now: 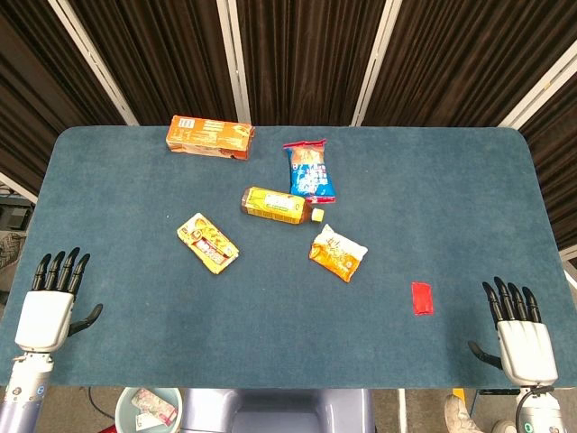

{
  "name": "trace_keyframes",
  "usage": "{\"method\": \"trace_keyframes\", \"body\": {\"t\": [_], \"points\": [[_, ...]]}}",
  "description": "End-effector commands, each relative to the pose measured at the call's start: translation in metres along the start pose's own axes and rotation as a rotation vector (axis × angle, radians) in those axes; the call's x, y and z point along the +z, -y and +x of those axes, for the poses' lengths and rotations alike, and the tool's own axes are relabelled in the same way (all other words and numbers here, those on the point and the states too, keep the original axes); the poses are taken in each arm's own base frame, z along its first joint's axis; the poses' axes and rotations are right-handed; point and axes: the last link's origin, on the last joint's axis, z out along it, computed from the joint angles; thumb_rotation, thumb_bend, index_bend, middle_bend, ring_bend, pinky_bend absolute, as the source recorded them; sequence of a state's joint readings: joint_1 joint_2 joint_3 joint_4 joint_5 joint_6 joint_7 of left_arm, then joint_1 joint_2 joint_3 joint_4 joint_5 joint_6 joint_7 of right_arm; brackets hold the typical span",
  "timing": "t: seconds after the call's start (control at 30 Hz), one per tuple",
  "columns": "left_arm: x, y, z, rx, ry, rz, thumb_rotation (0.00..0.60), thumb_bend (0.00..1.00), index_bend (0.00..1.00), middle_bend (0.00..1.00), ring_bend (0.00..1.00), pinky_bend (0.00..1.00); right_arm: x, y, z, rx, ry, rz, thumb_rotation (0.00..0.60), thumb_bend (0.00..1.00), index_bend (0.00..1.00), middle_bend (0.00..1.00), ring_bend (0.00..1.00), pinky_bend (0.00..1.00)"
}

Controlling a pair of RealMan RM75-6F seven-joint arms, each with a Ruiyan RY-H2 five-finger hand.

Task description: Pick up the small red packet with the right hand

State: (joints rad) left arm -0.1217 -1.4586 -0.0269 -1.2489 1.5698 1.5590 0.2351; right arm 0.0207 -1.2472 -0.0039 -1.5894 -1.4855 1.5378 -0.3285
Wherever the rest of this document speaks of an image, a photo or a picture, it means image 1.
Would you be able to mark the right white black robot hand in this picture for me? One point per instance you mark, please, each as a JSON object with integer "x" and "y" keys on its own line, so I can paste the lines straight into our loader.
{"x": 528, "y": 347}

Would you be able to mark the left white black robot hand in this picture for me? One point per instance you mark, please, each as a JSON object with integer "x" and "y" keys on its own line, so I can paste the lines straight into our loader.
{"x": 44, "y": 315}

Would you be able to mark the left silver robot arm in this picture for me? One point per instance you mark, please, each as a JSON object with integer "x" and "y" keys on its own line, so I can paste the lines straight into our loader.
{"x": 23, "y": 388}

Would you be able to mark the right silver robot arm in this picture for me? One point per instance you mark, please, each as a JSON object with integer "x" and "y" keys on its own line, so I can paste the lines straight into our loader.
{"x": 539, "y": 411}

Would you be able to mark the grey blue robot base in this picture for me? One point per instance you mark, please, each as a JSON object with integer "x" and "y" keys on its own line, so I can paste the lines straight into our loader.
{"x": 279, "y": 411}

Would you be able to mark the small red packet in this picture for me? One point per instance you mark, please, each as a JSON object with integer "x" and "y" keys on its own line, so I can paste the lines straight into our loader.
{"x": 423, "y": 298}

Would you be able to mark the light blue plastic bucket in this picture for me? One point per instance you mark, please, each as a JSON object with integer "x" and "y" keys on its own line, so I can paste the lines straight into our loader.
{"x": 125, "y": 410}

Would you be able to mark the pink printed packet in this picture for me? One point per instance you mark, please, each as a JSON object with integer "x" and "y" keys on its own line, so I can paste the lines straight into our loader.
{"x": 153, "y": 404}

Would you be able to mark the small white red card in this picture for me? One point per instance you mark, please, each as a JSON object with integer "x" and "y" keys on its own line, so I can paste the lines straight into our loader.
{"x": 142, "y": 422}

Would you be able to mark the yellow red snack packet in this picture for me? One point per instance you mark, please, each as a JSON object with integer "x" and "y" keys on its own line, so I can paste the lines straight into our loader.
{"x": 207, "y": 243}

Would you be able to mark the orange white snack bag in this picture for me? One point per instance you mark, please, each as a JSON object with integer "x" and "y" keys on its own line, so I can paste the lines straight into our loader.
{"x": 337, "y": 252}

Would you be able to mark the blue felt table mat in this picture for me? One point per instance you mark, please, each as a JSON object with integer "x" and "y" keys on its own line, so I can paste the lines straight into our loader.
{"x": 279, "y": 279}

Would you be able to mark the orange cardboard snack box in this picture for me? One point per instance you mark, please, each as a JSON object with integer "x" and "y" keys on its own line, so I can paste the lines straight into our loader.
{"x": 208, "y": 137}

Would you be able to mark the yellow label tea bottle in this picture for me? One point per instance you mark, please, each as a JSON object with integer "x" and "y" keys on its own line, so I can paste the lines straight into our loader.
{"x": 278, "y": 205}

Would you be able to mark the blue red snack bag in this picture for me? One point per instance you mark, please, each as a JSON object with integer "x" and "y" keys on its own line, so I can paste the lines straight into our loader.
{"x": 310, "y": 172}

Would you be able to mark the white partition frame post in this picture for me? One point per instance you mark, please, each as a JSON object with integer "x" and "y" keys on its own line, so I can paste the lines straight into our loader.
{"x": 541, "y": 85}
{"x": 234, "y": 61}
{"x": 90, "y": 58}
{"x": 375, "y": 63}

